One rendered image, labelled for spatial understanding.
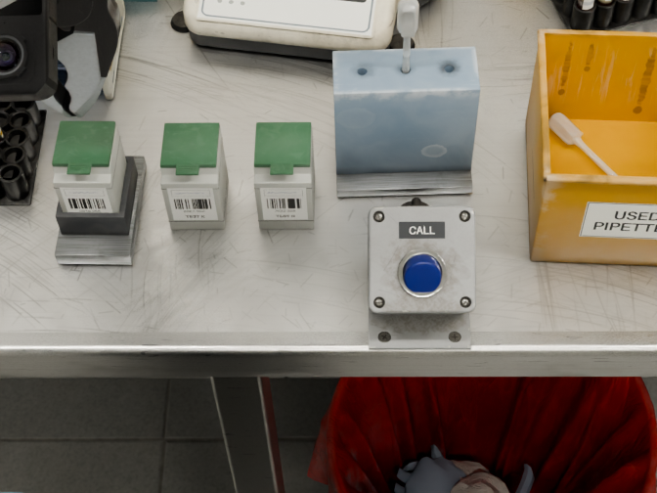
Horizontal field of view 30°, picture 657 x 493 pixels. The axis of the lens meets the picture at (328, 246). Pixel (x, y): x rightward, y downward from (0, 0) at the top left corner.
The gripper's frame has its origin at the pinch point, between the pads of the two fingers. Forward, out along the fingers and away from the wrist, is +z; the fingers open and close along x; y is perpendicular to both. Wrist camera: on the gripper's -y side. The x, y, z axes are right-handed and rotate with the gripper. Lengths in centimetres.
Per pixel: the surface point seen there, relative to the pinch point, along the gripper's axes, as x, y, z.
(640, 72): -39.0, 9.5, 6.7
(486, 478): -33, 9, 79
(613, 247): -36.5, -3.1, 10.6
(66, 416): 25, 26, 100
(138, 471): 13, 18, 100
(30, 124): 6.2, 7.4, 10.5
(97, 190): -0.8, -1.6, 6.5
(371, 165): -19.5, 4.0, 10.9
